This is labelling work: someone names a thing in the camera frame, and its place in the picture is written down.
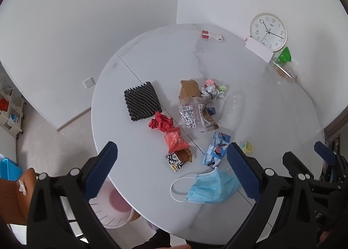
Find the white trash bin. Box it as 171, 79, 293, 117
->
88, 178, 135, 229

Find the brown wooden chair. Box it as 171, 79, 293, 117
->
0, 168, 38, 225

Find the black foam mesh sleeve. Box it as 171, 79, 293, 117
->
124, 81, 162, 122

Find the long white box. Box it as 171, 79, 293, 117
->
244, 37, 274, 63

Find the brown cardboard piece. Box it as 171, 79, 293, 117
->
179, 79, 200, 100

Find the blue face mask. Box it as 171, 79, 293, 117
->
170, 168, 241, 204

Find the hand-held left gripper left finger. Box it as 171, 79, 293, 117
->
27, 141, 120, 249

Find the brown patterned snack wrapper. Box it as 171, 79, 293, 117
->
164, 148, 193, 172

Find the round white wall clock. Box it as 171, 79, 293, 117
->
249, 13, 288, 52

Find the white shelf cart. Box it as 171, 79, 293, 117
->
0, 75, 26, 137

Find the person's right hand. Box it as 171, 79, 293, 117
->
319, 231, 338, 243

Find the blue printed packet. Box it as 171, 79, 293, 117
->
201, 131, 231, 167

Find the clear plastic container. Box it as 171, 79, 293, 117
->
268, 56, 298, 82

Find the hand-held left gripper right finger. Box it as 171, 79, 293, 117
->
224, 142, 317, 249

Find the orange snack wrapper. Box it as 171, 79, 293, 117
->
164, 127, 191, 153

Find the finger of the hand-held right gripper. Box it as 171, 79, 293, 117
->
282, 151, 314, 181
314, 141, 338, 168

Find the green packet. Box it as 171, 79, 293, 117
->
278, 46, 292, 63

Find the red white small box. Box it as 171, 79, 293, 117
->
202, 30, 225, 42

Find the yellow paper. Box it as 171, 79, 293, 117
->
239, 142, 254, 154

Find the clear plastic bottle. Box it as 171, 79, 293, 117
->
221, 93, 244, 133

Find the light blue box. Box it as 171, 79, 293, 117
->
0, 157, 22, 181

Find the red paper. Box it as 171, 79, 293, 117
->
148, 112, 174, 132

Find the clear labelled plastic bag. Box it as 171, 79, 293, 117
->
179, 97, 219, 133

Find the pink green crumpled wrapper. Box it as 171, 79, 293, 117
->
204, 80, 227, 97

